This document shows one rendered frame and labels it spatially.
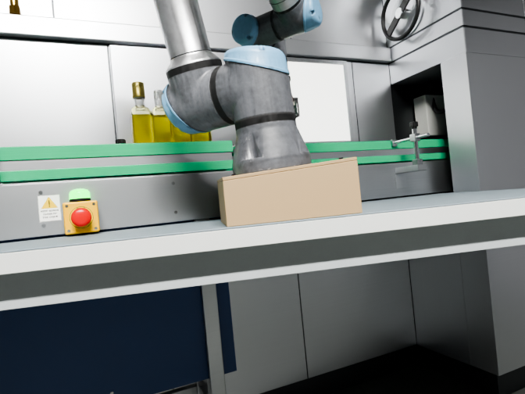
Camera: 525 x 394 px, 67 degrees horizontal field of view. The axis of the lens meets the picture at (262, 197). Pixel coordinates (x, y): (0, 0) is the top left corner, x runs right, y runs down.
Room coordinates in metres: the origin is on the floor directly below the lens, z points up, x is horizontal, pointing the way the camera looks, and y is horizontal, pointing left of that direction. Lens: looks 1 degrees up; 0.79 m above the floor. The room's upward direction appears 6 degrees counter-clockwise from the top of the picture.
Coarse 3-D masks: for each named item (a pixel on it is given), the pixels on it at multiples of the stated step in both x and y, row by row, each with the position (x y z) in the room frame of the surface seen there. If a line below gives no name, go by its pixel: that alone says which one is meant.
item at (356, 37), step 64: (0, 0) 1.14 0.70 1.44; (64, 0) 1.21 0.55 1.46; (128, 0) 1.28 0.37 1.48; (256, 0) 1.47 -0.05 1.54; (320, 0) 1.59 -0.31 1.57; (0, 64) 1.13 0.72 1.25; (64, 64) 1.20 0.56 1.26; (384, 64) 1.71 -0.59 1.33; (0, 128) 1.13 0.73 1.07; (64, 128) 1.19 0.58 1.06; (384, 128) 1.70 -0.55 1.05
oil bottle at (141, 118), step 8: (136, 112) 1.11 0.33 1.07; (144, 112) 1.12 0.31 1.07; (136, 120) 1.11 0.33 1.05; (144, 120) 1.11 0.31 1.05; (136, 128) 1.11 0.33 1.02; (144, 128) 1.11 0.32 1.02; (152, 128) 1.13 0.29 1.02; (136, 136) 1.10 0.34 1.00; (144, 136) 1.11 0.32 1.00; (152, 136) 1.12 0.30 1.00
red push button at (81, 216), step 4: (80, 208) 0.84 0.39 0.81; (76, 212) 0.83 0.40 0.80; (80, 212) 0.84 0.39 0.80; (84, 212) 0.84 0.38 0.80; (88, 212) 0.84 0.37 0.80; (72, 216) 0.83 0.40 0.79; (76, 216) 0.83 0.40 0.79; (80, 216) 0.84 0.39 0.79; (84, 216) 0.84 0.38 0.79; (88, 216) 0.84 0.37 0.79; (72, 220) 0.83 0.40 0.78; (76, 220) 0.83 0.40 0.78; (80, 220) 0.84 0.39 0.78; (84, 220) 0.84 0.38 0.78; (88, 220) 0.84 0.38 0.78; (76, 224) 0.83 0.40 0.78; (80, 224) 0.84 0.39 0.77; (84, 224) 0.84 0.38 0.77
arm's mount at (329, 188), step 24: (288, 168) 0.66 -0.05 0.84; (312, 168) 0.67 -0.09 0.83; (336, 168) 0.67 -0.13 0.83; (240, 192) 0.65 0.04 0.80; (264, 192) 0.66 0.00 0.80; (288, 192) 0.66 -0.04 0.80; (312, 192) 0.67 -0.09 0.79; (336, 192) 0.67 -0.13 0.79; (240, 216) 0.65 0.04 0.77; (264, 216) 0.66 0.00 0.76; (288, 216) 0.66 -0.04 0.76; (312, 216) 0.67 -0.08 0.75
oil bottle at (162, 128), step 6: (156, 108) 1.14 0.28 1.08; (162, 108) 1.15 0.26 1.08; (156, 114) 1.13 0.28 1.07; (162, 114) 1.14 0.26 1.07; (156, 120) 1.13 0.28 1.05; (162, 120) 1.14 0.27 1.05; (168, 120) 1.15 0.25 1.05; (156, 126) 1.13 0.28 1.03; (162, 126) 1.14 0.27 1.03; (168, 126) 1.15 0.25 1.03; (156, 132) 1.13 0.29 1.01; (162, 132) 1.14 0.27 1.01; (168, 132) 1.15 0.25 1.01; (156, 138) 1.13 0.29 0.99; (162, 138) 1.14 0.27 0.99; (168, 138) 1.15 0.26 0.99
